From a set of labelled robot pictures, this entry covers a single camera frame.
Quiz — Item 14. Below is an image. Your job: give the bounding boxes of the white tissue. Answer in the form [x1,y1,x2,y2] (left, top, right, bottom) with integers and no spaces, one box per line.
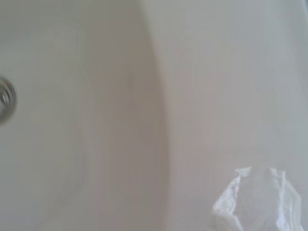
[211,166,305,231]

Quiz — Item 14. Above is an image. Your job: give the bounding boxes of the white sink basin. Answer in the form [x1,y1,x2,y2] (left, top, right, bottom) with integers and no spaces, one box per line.
[0,0,308,231]

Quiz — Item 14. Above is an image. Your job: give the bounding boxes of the chrome sink drain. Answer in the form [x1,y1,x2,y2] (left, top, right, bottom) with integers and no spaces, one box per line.
[0,76,17,127]

